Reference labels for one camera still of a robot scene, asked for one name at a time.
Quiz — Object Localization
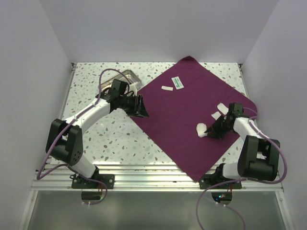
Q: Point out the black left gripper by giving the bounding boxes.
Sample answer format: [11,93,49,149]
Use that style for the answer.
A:
[118,93,149,117]

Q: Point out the small white plaster packet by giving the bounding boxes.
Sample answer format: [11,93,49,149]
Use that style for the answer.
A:
[161,86,173,91]

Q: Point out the green white dressing packet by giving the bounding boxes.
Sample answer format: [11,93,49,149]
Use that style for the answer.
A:
[171,76,184,90]

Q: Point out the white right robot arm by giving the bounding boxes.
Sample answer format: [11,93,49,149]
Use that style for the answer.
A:
[205,114,280,188]

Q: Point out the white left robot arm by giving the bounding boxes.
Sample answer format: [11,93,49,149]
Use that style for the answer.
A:
[46,94,149,188]

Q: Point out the white gauze pad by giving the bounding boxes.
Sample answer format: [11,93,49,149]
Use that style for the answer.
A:
[211,111,221,120]
[196,123,208,138]
[217,103,228,115]

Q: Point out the stainless steel tray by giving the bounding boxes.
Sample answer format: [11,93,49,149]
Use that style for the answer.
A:
[100,69,142,90]

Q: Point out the purple cloth mat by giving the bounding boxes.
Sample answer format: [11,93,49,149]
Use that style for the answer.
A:
[134,56,257,181]

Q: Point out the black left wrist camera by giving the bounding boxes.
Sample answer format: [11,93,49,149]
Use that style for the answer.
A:
[108,79,130,96]

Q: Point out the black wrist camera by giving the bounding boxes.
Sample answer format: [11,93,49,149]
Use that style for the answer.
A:
[108,79,130,96]
[227,103,245,118]

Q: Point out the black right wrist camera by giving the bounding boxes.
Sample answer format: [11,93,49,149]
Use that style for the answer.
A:
[227,103,245,118]

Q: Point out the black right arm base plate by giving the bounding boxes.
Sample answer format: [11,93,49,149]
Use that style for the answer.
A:
[199,173,242,190]

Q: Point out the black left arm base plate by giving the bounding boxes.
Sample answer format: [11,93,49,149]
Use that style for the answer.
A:
[70,174,115,189]

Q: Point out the aluminium table edge rail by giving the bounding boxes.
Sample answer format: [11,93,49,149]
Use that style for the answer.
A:
[30,165,285,192]

